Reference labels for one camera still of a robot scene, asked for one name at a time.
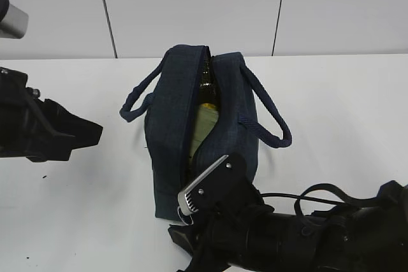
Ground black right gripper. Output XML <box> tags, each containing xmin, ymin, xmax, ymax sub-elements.
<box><xmin>168</xmin><ymin>204</ymin><xmax>274</xmax><ymax>271</ymax></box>

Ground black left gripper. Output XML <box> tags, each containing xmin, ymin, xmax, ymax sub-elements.
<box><xmin>1</xmin><ymin>67</ymin><xmax>103</xmax><ymax>162</ymax></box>

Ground navy insulated lunch bag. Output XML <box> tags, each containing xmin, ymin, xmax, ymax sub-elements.
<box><xmin>120</xmin><ymin>45</ymin><xmax>292</xmax><ymax>220</ymax></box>

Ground green lidded glass container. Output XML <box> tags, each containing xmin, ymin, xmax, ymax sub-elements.
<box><xmin>189</xmin><ymin>105</ymin><xmax>219</xmax><ymax>162</ymax></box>

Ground yellow pear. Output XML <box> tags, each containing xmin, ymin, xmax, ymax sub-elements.
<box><xmin>201</xmin><ymin>103</ymin><xmax>218</xmax><ymax>111</ymax></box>

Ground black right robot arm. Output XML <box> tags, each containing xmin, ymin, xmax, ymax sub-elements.
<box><xmin>168</xmin><ymin>181</ymin><xmax>407</xmax><ymax>271</ymax></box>

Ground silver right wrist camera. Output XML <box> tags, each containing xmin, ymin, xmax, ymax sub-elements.
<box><xmin>177</xmin><ymin>153</ymin><xmax>247</xmax><ymax>216</ymax></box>

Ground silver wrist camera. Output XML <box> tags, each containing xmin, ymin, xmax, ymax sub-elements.
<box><xmin>177</xmin><ymin>153</ymin><xmax>247</xmax><ymax>216</ymax></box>
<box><xmin>0</xmin><ymin>0</ymin><xmax>29</xmax><ymax>39</ymax></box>

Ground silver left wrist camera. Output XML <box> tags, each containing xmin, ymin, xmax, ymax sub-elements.
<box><xmin>0</xmin><ymin>0</ymin><xmax>29</xmax><ymax>39</ymax></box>

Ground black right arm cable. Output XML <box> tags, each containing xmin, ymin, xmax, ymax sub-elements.
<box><xmin>259</xmin><ymin>183</ymin><xmax>383</xmax><ymax>231</ymax></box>

